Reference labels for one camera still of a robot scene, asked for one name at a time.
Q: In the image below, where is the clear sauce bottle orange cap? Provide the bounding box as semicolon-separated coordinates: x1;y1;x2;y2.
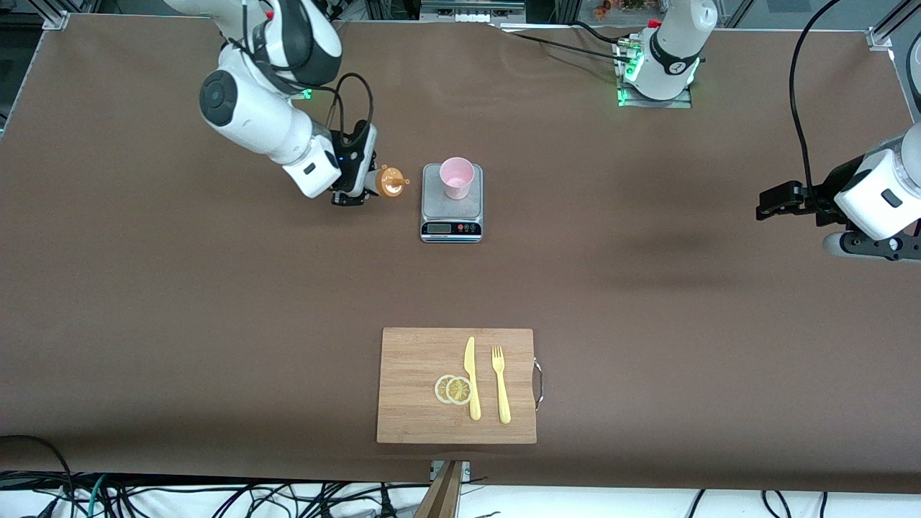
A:
374;164;412;199

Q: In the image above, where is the pink plastic cup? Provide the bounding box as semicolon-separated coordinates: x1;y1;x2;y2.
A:
440;157;476;201

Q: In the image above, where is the silver digital kitchen scale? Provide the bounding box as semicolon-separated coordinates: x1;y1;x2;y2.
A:
420;163;484;244

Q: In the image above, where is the white power strip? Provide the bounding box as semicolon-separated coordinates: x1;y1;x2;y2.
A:
435;10;506;24

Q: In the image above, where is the wooden cutting board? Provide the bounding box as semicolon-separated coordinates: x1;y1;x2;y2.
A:
376;327;537;445

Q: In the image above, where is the brown table cover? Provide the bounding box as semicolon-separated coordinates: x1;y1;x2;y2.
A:
0;14;921;494

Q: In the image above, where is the yellow plastic knife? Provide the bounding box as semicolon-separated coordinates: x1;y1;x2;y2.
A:
464;337;481;421

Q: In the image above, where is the yellow plastic fork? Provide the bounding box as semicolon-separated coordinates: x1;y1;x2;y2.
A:
491;346;512;424

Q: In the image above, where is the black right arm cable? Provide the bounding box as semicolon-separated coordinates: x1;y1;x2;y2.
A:
237;0;376;148

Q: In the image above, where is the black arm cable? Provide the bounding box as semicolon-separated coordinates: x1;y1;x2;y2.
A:
789;0;839;189
237;0;376;148

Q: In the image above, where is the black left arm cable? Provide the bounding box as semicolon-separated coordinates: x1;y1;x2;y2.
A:
789;0;839;189

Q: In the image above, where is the aluminium frame corner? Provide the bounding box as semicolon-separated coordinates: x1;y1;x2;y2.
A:
29;0;71;31
867;0;921;50

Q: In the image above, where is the short black table cable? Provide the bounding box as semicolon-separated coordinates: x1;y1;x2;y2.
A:
571;19;630;45

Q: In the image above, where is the long black table cable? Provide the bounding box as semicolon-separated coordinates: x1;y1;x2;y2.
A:
493;24;641;64

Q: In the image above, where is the wooden post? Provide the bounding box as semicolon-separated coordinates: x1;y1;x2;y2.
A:
414;460;465;518

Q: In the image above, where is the teal floor cable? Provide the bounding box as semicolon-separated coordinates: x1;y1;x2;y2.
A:
68;473;110;518

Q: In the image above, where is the black looped floor cable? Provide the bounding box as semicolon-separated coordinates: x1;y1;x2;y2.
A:
0;434;76;518

